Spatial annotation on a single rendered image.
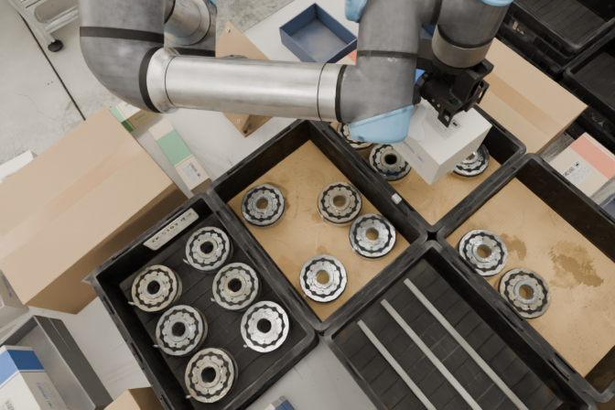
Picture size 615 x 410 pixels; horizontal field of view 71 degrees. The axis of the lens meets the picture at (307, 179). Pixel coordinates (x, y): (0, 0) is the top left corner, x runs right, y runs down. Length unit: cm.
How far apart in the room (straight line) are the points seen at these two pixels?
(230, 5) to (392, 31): 215
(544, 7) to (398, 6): 147
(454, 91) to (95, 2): 51
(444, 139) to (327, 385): 63
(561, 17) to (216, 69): 156
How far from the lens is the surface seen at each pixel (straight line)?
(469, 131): 79
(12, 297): 134
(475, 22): 57
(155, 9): 70
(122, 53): 67
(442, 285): 101
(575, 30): 194
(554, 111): 122
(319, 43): 145
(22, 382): 117
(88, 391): 116
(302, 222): 102
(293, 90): 55
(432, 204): 105
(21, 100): 274
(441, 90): 69
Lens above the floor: 180
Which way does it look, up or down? 66 degrees down
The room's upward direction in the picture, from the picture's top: 11 degrees counter-clockwise
